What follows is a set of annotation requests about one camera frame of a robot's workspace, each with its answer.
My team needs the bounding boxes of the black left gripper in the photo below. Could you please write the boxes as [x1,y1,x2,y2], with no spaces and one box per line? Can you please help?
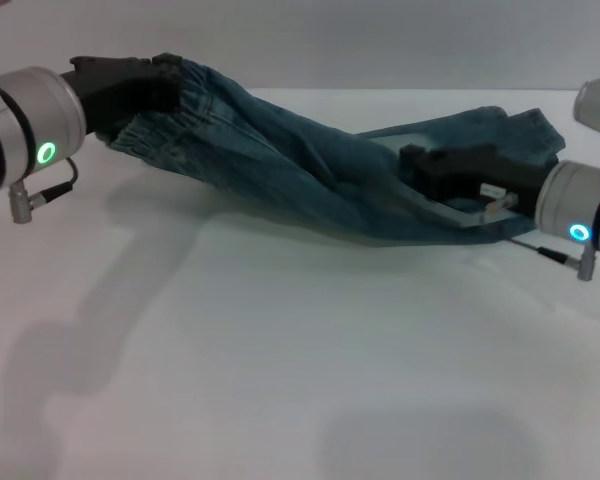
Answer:
[59,50,185,142]

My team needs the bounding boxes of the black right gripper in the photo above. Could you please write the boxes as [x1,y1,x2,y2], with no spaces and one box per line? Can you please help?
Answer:
[399,142,562,222]

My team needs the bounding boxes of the blue denim shorts cartoon print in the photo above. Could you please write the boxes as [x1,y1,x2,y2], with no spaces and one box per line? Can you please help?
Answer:
[102,49,567,250]

